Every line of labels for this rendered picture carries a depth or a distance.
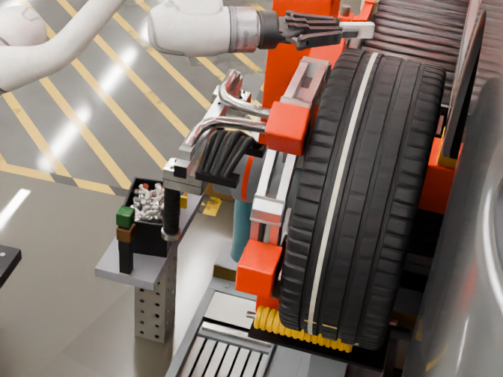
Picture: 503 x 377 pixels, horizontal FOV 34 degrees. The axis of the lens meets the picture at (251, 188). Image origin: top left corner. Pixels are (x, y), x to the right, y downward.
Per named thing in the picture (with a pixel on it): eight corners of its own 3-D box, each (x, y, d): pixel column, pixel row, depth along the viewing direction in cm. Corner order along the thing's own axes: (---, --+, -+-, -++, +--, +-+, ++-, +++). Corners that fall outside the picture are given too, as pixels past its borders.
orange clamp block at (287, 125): (303, 157, 167) (302, 140, 159) (266, 149, 168) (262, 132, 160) (311, 126, 169) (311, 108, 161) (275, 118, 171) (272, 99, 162)
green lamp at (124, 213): (129, 229, 211) (129, 217, 209) (115, 225, 212) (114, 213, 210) (135, 220, 214) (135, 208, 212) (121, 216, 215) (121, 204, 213)
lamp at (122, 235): (129, 244, 214) (129, 232, 212) (115, 240, 215) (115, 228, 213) (135, 234, 217) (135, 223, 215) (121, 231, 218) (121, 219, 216)
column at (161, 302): (164, 343, 264) (166, 243, 238) (134, 335, 265) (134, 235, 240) (174, 322, 271) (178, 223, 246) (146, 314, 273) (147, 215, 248)
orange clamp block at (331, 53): (337, 72, 194) (346, 36, 195) (304, 66, 195) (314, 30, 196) (337, 81, 200) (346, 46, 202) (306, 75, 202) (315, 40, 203)
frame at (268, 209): (264, 347, 189) (291, 150, 156) (236, 339, 190) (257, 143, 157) (314, 208, 231) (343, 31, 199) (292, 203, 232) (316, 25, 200)
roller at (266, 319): (359, 360, 201) (363, 344, 197) (242, 330, 206) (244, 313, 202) (363, 344, 205) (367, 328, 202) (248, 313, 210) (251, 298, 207)
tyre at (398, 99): (379, 339, 220) (381, 368, 155) (293, 317, 224) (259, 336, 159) (436, 100, 224) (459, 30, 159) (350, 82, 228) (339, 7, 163)
